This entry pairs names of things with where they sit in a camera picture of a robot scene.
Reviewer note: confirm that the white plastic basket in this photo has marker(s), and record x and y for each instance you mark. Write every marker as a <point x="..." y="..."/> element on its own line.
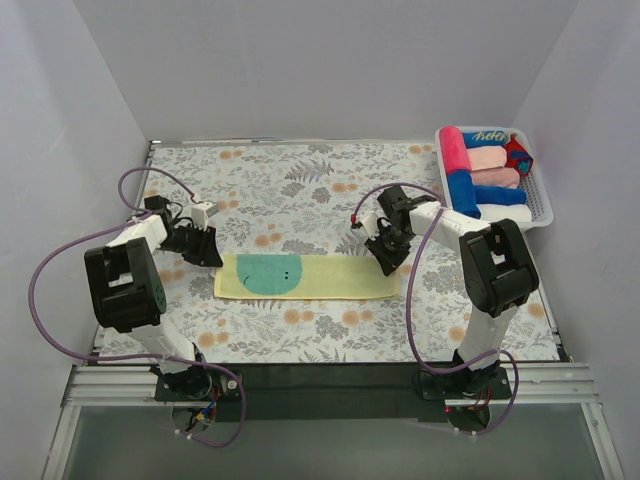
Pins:
<point x="537" y="198"/>

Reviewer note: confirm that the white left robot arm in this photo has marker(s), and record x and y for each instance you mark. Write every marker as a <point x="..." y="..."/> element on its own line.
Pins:
<point x="128" y="295"/>

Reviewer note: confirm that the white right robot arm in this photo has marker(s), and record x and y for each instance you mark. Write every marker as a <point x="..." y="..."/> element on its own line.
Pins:
<point x="498" y="272"/>

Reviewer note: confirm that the aluminium front rail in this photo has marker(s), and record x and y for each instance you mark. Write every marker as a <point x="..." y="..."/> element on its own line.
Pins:
<point x="129" y="385"/>

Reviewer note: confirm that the hot pink rolled towel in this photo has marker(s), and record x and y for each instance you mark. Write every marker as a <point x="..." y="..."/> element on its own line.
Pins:
<point x="453" y="150"/>

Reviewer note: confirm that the dusty pink rolled towel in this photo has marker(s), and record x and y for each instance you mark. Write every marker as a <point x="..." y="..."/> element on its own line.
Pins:
<point x="500" y="177"/>

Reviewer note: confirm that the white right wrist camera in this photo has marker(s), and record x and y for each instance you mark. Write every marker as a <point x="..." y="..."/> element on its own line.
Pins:
<point x="368" y="224"/>

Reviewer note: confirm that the blue lettered rolled towel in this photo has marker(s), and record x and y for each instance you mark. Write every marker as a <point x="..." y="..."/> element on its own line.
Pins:
<point x="482" y="138"/>

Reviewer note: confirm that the light pink rolled towel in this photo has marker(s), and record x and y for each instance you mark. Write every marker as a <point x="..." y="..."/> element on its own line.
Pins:
<point x="487" y="157"/>

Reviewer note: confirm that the green yellow cloth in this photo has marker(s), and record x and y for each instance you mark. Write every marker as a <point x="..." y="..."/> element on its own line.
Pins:
<point x="302" y="277"/>

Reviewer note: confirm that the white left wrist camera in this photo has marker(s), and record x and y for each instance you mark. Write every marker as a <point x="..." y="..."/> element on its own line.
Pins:
<point x="202" y="212"/>

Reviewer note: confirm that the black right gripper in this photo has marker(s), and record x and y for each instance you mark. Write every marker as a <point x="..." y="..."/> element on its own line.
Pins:
<point x="388" y="248"/>

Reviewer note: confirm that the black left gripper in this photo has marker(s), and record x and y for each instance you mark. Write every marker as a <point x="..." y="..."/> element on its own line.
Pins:
<point x="198" y="245"/>

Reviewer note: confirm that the white rolled towel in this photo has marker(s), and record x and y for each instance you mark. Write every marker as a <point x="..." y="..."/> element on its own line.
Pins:
<point x="519" y="213"/>

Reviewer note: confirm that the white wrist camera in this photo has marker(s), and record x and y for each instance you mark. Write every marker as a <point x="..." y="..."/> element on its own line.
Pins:
<point x="368" y="224"/>
<point x="202" y="212"/>

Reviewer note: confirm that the red blue patterned cloth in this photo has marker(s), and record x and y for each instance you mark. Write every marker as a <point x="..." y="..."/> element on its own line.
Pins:
<point x="517" y="157"/>

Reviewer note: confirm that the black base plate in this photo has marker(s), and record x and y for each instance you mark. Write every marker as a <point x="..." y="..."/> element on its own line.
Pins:
<point x="343" y="391"/>

